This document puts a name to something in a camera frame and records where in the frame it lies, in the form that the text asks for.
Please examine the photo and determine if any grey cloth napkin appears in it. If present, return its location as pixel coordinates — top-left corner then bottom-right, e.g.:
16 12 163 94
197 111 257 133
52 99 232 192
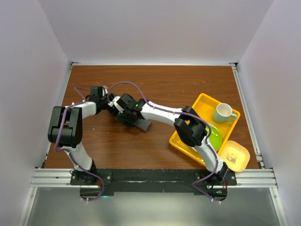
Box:
133 119 152 132

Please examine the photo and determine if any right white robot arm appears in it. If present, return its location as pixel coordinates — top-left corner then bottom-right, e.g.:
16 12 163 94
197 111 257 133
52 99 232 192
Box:
112 97 228 185

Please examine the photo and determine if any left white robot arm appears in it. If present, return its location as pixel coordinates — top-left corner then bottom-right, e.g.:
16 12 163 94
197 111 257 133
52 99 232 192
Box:
48 97 118 186

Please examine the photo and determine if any yellow plastic tray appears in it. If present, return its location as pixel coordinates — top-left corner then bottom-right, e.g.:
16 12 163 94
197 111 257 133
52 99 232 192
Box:
169 93 240 166

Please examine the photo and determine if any green plate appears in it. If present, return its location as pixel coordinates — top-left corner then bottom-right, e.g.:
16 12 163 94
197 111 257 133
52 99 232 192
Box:
209 124 222 152

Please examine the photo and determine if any white cup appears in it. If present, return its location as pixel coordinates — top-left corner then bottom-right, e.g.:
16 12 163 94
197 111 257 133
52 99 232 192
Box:
213 103 238 123

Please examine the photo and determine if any white plate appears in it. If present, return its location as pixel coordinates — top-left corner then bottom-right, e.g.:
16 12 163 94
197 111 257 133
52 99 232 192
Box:
186 123 222 152

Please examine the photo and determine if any orange square plate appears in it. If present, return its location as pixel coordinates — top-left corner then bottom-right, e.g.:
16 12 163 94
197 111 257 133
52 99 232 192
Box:
219 140 250 172

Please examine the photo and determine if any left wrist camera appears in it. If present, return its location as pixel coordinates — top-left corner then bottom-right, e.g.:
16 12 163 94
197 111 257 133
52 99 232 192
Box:
89 86 108 102

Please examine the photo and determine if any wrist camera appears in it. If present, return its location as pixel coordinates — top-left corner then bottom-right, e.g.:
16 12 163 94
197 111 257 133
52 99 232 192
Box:
108 93 138 114
89 86 108 102

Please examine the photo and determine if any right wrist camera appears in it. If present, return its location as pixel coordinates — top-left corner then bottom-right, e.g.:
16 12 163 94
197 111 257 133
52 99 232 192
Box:
108 93 138 114

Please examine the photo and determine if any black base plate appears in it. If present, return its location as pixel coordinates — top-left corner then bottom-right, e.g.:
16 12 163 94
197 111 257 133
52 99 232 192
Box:
70 168 237 202

